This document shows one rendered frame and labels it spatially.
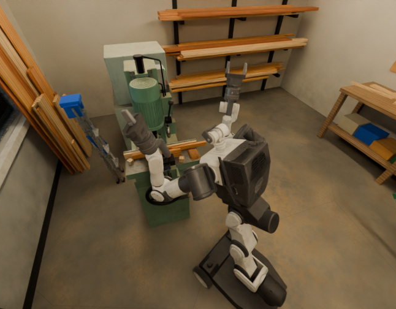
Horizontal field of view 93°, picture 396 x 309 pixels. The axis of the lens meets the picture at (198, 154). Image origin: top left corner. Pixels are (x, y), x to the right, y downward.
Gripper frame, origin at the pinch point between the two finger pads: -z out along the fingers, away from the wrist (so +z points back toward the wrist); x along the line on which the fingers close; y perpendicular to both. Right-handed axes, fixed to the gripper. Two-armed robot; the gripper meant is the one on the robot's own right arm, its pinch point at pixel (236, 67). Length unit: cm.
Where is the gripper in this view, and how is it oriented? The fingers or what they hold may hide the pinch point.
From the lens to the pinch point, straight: 121.0
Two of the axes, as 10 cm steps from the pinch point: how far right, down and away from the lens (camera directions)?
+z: -1.0, 8.8, 4.6
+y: -2.4, -4.7, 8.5
